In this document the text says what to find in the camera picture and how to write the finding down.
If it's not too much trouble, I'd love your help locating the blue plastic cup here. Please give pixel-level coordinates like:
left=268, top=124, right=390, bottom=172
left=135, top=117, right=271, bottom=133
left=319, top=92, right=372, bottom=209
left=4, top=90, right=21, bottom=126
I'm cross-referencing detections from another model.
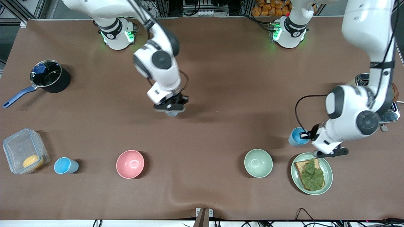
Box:
left=54, top=157, right=79, bottom=174
left=288, top=127, right=311, bottom=146

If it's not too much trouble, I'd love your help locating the pale green bowl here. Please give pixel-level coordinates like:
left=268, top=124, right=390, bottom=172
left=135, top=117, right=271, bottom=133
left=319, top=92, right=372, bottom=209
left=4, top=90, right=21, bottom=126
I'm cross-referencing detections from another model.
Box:
left=244, top=149, right=273, bottom=178

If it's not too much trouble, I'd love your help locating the clear plastic storage container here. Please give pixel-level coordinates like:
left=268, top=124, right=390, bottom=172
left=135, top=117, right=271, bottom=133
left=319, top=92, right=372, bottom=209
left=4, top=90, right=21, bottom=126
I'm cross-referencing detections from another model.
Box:
left=3, top=128, right=50, bottom=174

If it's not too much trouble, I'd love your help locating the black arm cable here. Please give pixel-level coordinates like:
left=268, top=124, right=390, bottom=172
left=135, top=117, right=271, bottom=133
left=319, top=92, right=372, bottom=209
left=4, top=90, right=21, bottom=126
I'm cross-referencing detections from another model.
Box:
left=127, top=0, right=190, bottom=95
left=295, top=0, right=400, bottom=134

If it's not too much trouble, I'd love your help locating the yellow food piece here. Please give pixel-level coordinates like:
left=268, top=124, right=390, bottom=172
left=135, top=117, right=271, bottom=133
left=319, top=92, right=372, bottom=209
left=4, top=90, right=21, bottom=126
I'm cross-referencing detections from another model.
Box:
left=23, top=154, right=44, bottom=169

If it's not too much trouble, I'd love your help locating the toasted bread slice under lettuce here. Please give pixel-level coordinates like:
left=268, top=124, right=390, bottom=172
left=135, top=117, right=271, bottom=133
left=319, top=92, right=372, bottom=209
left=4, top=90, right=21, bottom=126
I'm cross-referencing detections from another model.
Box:
left=294, top=159, right=325, bottom=191

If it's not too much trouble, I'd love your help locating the glass lid with blue knob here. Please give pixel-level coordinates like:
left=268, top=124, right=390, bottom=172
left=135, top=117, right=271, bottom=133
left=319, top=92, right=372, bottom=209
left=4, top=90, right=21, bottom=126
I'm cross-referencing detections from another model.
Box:
left=30, top=60, right=62, bottom=88

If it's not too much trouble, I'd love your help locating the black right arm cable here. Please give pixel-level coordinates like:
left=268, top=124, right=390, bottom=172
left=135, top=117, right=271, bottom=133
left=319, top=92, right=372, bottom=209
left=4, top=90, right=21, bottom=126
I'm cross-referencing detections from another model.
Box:
left=127, top=0, right=190, bottom=95

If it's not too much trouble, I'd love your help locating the bag of orange bread rolls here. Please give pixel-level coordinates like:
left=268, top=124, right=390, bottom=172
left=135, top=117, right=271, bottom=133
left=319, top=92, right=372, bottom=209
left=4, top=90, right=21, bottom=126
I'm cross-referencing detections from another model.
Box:
left=252, top=0, right=292, bottom=17

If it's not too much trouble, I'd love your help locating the metal table clamp post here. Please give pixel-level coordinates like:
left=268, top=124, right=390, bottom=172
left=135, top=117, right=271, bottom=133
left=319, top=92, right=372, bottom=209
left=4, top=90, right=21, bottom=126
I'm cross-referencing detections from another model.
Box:
left=193, top=207, right=213, bottom=227

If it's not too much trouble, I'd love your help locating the pale green plate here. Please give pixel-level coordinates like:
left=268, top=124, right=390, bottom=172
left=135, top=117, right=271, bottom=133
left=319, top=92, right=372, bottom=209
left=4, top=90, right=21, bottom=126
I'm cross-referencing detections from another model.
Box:
left=291, top=153, right=333, bottom=195

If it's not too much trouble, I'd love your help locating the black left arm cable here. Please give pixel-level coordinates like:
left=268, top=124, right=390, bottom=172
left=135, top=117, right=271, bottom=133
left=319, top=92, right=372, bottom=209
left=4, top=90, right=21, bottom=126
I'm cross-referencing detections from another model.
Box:
left=295, top=0, right=400, bottom=134

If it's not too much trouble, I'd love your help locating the black pot with blue handle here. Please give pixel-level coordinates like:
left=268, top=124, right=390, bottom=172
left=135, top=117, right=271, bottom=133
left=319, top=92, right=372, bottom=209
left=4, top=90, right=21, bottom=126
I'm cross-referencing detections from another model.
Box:
left=3, top=60, right=71, bottom=108

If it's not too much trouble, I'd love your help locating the brown table cloth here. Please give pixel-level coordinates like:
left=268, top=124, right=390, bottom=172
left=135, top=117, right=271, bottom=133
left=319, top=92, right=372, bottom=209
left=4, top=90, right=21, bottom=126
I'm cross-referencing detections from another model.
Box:
left=0, top=17, right=404, bottom=221

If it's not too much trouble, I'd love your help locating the green lettuce leaf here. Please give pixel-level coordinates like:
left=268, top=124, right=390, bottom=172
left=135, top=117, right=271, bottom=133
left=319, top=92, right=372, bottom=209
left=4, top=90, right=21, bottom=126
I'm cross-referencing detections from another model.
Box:
left=300, top=159, right=325, bottom=190

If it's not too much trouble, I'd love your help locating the beige and chrome toaster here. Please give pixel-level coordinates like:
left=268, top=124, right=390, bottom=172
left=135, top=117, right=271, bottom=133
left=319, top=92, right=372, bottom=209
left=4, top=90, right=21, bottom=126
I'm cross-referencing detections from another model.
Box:
left=355, top=73, right=401, bottom=132

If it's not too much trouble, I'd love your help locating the aluminium frame rail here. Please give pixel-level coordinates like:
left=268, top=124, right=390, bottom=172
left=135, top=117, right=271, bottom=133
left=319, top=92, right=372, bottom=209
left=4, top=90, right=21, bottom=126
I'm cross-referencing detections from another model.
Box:
left=0, top=0, right=48, bottom=26

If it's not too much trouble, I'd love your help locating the pink bowl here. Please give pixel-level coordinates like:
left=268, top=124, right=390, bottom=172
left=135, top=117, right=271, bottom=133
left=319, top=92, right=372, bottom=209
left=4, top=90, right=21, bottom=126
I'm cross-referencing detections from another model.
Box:
left=116, top=150, right=145, bottom=179

